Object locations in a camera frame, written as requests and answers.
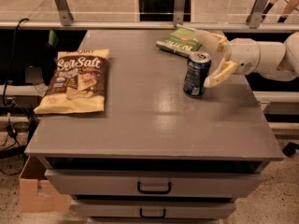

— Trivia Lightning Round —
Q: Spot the sea salt chips bag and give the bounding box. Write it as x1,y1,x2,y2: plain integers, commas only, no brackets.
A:
34,49,109,114

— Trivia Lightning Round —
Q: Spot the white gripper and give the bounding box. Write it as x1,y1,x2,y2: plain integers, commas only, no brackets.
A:
194,30,260,88

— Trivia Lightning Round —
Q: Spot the middle metal railing bracket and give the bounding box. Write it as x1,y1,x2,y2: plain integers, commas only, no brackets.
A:
173,0,186,26

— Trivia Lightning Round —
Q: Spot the right metal railing bracket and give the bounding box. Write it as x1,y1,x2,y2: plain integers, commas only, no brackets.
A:
246,0,268,29

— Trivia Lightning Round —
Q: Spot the green snack packet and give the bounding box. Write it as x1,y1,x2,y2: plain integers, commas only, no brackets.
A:
156,25,202,58

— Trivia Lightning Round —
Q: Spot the black chair base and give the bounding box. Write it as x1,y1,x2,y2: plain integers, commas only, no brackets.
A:
282,142,299,157

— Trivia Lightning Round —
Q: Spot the black cable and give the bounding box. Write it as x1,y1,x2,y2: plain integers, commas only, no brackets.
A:
0,17,40,176

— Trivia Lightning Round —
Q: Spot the left metal railing bracket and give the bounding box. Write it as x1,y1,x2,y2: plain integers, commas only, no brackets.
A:
54,0,74,26

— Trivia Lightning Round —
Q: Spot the grey drawer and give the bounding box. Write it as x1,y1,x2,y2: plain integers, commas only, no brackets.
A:
45,170,263,198
72,200,235,219

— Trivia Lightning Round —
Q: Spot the cardboard box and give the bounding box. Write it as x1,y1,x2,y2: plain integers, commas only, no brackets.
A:
19,158,71,213

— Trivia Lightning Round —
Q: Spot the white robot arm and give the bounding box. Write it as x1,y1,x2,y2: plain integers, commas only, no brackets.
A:
194,30,299,88

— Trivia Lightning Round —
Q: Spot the top grey drawer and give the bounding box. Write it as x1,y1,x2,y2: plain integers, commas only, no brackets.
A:
45,170,263,198

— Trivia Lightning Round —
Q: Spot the blue pepsi can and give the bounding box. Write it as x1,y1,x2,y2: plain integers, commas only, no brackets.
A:
183,51,211,97

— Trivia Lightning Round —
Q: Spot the grey drawer cabinet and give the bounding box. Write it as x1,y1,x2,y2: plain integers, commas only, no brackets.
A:
26,30,283,224

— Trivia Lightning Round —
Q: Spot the metal railing bracket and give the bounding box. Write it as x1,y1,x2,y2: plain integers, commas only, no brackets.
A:
173,0,186,26
246,0,268,29
54,0,74,26

